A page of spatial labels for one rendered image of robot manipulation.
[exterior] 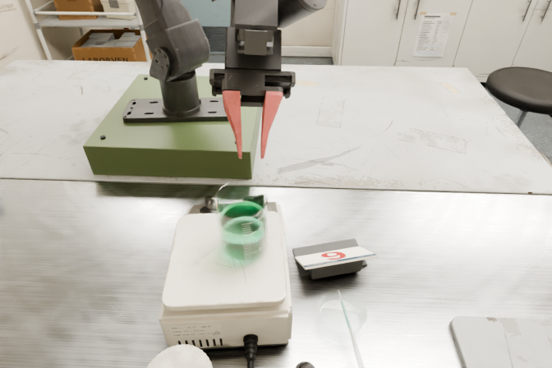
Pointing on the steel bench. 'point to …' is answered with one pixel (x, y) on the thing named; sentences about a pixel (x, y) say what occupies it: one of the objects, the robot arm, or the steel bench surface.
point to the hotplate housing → (232, 323)
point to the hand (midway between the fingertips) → (251, 151)
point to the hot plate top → (221, 269)
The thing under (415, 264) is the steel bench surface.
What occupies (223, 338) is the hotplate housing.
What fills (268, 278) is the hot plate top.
